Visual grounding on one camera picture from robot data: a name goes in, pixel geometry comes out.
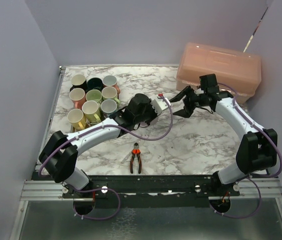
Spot aluminium rail frame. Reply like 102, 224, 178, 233
19, 179, 69, 202

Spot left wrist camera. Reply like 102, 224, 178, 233
150, 94, 168, 116

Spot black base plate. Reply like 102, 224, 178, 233
30, 172, 241, 209

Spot blue dotted mug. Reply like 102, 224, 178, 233
101, 99, 118, 118

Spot pink plastic storage box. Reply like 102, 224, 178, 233
176, 43, 262, 104

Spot pink terracotta mug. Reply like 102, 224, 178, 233
102, 75, 120, 95

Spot orange black pliers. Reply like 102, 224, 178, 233
129, 141, 144, 175

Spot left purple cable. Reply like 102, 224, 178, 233
38, 97, 174, 221

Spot light green mug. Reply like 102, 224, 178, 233
101, 86, 121, 106

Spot purple cable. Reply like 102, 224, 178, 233
213, 83, 282, 219
38, 97, 174, 221

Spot lime green faceted mug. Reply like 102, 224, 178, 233
82, 100, 101, 123

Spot mauve purple mug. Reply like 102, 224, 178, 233
149, 116, 159, 126

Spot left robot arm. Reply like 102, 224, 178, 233
38, 93, 158, 198

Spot yellow mug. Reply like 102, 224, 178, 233
67, 108, 87, 131

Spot steel tray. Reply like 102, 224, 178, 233
70, 126, 81, 133

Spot dark teal mug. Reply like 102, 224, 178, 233
87, 77, 104, 91

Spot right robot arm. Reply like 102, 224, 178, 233
170, 74, 278, 196

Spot sage green mug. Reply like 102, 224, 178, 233
86, 89, 103, 103

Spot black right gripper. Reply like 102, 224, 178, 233
169, 86, 207, 118

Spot clear handle screwdriver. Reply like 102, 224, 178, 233
120, 153, 131, 164

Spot black mug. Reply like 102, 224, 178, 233
70, 74, 88, 92

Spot pink and blue mug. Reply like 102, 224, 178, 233
69, 88, 86, 109

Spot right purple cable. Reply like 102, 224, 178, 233
213, 83, 282, 219

